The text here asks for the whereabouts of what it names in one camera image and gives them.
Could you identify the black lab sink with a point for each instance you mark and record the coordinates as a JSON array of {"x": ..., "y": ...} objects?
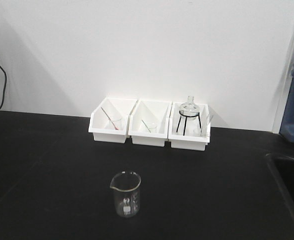
[{"x": 282, "y": 169}]

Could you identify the clear glass beaker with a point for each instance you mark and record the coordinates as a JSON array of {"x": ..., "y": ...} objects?
[{"x": 126, "y": 193}]

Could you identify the right white storage bin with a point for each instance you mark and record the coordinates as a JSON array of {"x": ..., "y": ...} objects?
[{"x": 189, "y": 134}]

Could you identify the white storage bin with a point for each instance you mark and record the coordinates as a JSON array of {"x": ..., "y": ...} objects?
[
  {"x": 99, "y": 125},
  {"x": 151, "y": 111},
  {"x": 189, "y": 134}
]

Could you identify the glass alcohol lamp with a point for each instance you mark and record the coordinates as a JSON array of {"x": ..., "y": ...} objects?
[{"x": 189, "y": 109}]

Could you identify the small beaker in left bin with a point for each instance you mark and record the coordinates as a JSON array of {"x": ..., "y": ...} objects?
[{"x": 116, "y": 123}]

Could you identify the small beaker in bin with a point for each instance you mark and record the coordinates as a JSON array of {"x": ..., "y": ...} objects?
[
  {"x": 152, "y": 127},
  {"x": 116, "y": 123}
]

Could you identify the small beaker in middle bin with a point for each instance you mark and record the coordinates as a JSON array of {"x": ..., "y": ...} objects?
[{"x": 152, "y": 127}]

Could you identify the middle white storage bin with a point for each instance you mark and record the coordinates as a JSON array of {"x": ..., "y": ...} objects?
[{"x": 151, "y": 111}]

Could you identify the left white storage bin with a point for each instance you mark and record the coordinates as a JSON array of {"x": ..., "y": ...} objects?
[{"x": 99, "y": 125}]

